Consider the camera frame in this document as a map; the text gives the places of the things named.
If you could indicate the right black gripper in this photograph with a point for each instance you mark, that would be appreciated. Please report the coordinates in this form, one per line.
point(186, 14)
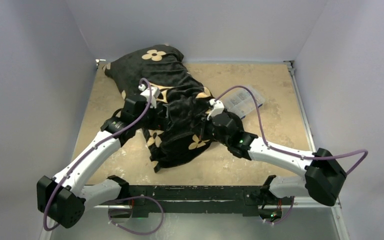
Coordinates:
point(206, 124)

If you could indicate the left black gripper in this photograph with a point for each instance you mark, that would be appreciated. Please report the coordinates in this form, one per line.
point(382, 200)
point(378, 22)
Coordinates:
point(159, 123)

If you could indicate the black floral pillowcase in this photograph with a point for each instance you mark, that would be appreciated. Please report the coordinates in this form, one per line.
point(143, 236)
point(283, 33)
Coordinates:
point(182, 103)

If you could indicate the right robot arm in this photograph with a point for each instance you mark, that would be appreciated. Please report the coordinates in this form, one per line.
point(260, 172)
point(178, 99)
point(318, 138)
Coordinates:
point(317, 174)

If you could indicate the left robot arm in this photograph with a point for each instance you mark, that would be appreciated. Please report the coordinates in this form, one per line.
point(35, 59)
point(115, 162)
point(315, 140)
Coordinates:
point(65, 197)

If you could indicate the clear plastic screw box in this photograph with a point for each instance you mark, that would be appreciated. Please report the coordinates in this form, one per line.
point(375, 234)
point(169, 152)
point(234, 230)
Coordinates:
point(240, 100)

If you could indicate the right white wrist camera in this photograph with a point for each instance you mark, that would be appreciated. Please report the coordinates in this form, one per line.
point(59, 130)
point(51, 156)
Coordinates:
point(216, 107)

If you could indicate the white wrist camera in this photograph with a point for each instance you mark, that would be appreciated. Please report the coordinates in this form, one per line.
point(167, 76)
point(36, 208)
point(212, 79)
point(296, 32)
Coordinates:
point(150, 93)
point(216, 107)

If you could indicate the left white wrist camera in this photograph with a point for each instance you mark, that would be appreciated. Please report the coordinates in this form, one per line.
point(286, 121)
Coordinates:
point(150, 93)

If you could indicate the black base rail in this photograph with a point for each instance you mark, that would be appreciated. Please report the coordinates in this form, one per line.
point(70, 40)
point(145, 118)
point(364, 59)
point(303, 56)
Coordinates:
point(186, 199)

